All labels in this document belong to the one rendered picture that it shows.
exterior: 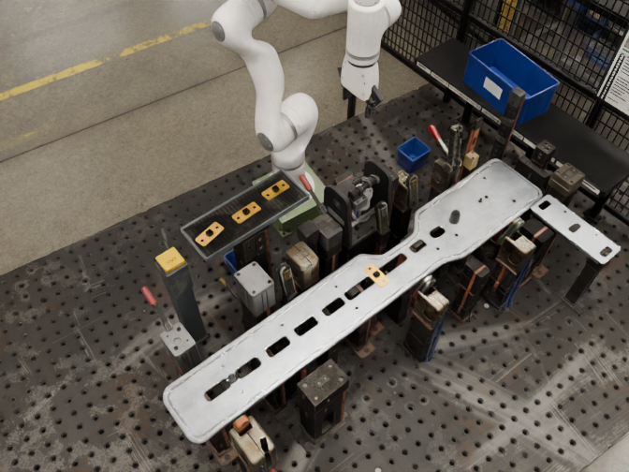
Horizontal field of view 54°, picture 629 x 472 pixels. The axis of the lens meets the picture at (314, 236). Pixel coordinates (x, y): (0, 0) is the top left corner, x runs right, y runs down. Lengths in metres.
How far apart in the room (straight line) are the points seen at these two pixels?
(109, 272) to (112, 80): 2.09
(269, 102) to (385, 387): 0.97
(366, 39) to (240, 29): 0.43
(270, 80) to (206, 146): 1.79
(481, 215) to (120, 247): 1.31
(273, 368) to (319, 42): 2.97
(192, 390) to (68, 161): 2.29
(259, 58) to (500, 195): 0.91
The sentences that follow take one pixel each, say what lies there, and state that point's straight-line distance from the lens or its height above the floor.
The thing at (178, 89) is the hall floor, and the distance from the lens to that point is 4.05.
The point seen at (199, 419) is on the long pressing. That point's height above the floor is 1.00.
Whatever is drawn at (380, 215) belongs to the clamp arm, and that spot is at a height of 1.06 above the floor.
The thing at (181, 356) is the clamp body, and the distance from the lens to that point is 1.72.
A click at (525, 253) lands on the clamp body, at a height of 1.04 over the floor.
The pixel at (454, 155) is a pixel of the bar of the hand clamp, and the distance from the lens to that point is 2.09.
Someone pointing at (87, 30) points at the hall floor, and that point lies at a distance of 4.70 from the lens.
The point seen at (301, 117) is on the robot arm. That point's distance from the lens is 2.00.
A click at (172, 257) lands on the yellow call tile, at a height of 1.16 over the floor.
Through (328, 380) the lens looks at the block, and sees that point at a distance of 1.68.
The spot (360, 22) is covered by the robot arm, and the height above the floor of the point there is 1.73.
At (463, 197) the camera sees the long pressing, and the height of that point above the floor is 1.00.
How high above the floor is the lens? 2.57
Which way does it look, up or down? 54 degrees down
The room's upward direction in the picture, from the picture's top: straight up
